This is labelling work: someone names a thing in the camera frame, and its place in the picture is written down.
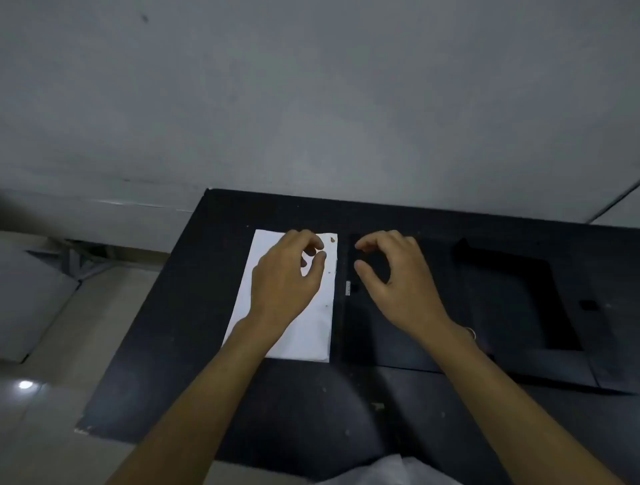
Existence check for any person's right hand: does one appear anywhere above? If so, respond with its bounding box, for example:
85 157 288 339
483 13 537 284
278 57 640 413
353 229 453 345

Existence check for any person's right forearm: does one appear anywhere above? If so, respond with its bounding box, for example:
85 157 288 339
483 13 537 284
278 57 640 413
417 322 626 485

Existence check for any person's left hand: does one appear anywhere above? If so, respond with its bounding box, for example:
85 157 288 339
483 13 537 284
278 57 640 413
248 229 328 331

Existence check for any white paper sheet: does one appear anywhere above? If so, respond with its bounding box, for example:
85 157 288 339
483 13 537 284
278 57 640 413
222 229 339 363

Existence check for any black rectangular frame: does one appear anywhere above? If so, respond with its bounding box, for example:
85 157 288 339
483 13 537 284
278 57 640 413
451 239 600 389

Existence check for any person's white clothing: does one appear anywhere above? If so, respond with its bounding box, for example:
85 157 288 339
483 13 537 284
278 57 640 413
314 455 467 485

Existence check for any person's left forearm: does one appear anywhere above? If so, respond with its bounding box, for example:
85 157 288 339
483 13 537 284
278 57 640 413
106 315 296 485

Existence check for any black flat panel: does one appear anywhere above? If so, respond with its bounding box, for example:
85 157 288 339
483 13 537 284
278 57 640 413
339 233 453 374

